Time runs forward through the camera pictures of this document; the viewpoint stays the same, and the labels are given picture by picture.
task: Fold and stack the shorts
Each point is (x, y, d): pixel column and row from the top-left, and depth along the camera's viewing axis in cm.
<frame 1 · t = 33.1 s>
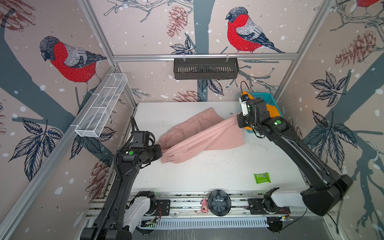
left hand: (159, 152, 76), fingers closed
right hand: (239, 115, 75), fingers closed
pink shorts: (205, 130, 78), point 24 cm above the table
teal plastic basket: (270, 99, 116), point 8 cm above the table
green wipes packet: (262, 177, 85), on the table

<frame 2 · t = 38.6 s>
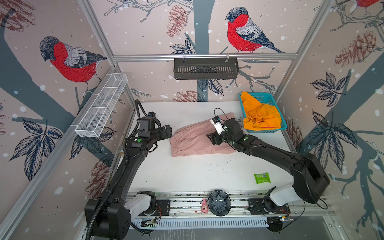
left hand: (163, 129, 79), fingers open
right hand: (211, 133, 85), fingers open
pink shorts: (192, 139, 96), point 5 cm above the table
the other named things where they were.

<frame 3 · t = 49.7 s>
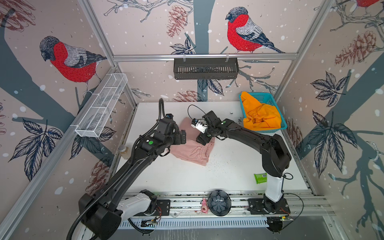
left hand: (178, 133, 76), fingers open
right hand: (200, 135, 90), fingers open
pink shorts: (191, 151, 92), point 4 cm above the table
the other named things where they were.

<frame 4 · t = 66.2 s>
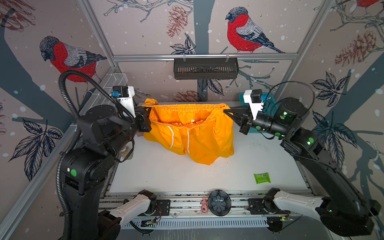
left hand: (149, 105, 49), fingers closed
right hand: (221, 111, 52), fingers closed
